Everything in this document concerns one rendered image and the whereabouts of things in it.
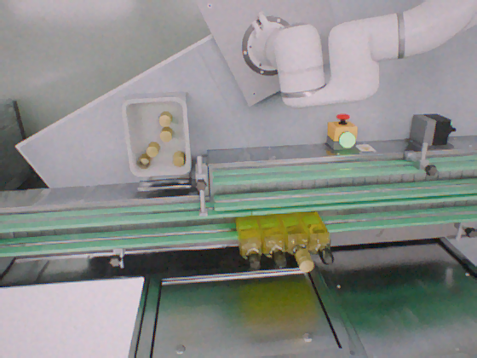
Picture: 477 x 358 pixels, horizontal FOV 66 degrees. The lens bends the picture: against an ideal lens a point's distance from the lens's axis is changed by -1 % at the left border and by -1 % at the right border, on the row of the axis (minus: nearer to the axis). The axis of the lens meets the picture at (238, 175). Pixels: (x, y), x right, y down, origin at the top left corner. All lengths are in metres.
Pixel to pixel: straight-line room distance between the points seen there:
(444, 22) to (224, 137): 0.66
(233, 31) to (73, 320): 0.83
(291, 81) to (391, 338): 0.63
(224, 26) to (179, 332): 0.77
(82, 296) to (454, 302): 0.97
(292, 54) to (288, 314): 0.59
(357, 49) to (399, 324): 0.65
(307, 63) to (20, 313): 0.89
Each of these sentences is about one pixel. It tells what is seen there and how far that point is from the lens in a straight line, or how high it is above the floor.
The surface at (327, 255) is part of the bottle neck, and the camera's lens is 0.92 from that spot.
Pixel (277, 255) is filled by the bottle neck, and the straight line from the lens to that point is 0.90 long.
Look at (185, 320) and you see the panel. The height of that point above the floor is 1.16.
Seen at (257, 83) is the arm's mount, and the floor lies 0.78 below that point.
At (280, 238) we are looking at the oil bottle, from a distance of 0.94.
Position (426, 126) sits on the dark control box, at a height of 0.83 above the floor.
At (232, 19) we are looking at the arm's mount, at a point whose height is 0.78.
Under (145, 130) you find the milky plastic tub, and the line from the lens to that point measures 1.13.
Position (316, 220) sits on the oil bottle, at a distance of 1.02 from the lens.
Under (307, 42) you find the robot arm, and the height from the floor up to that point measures 1.09.
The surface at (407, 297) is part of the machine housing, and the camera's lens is 1.13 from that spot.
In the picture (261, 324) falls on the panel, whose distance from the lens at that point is 0.93.
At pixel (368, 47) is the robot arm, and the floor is 1.14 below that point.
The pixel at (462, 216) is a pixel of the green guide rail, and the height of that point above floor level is 0.94.
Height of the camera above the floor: 1.85
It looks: 66 degrees down
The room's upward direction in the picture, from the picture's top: 166 degrees clockwise
